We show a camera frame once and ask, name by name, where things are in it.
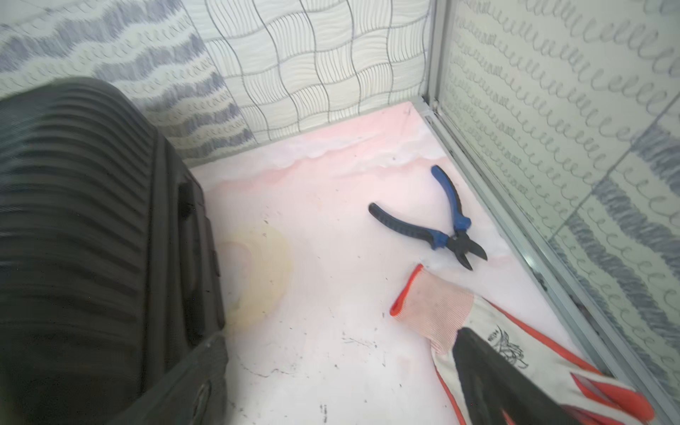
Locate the red white work glove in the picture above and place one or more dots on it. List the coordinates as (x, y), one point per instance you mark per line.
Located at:
(437, 310)

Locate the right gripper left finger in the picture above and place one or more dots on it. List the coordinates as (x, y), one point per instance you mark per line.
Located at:
(193, 392)

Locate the blue handled pliers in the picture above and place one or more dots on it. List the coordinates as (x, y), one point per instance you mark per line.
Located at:
(430, 210)

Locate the black hard-shell suitcase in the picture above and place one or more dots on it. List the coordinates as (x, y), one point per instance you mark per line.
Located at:
(109, 273)

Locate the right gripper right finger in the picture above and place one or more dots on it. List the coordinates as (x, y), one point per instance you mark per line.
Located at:
(495, 392)

